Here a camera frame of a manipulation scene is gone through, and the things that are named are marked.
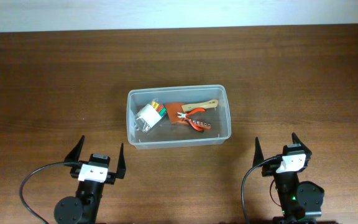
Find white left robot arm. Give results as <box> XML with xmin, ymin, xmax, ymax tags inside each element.
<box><xmin>53</xmin><ymin>136</ymin><xmax>126</xmax><ymax>224</ymax></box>

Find red scraper with wooden handle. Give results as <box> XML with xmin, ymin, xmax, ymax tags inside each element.
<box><xmin>165</xmin><ymin>100</ymin><xmax>219</xmax><ymax>124</ymax></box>

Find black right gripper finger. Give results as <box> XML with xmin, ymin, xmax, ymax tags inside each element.
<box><xmin>291</xmin><ymin>133</ymin><xmax>312</xmax><ymax>162</ymax></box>
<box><xmin>252</xmin><ymin>137</ymin><xmax>265</xmax><ymax>167</ymax></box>

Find orange socket rail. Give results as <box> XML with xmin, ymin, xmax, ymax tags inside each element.
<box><xmin>180</xmin><ymin>118</ymin><xmax>211</xmax><ymax>132</ymax></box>

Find red handled pliers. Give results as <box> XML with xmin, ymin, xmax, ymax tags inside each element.
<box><xmin>177</xmin><ymin>108</ymin><xmax>206</xmax><ymax>133</ymax></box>

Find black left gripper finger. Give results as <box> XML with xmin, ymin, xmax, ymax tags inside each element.
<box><xmin>64</xmin><ymin>135</ymin><xmax>85</xmax><ymax>162</ymax></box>
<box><xmin>116</xmin><ymin>143</ymin><xmax>126</xmax><ymax>179</ymax></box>

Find clear case of coloured bits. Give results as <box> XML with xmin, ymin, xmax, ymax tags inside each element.
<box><xmin>135</xmin><ymin>99</ymin><xmax>167</xmax><ymax>133</ymax></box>

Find clear plastic container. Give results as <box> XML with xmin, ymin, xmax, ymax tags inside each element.
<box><xmin>126</xmin><ymin>85</ymin><xmax>232</xmax><ymax>149</ymax></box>

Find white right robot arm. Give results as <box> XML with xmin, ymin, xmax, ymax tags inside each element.
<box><xmin>253</xmin><ymin>133</ymin><xmax>324</xmax><ymax>224</ymax></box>

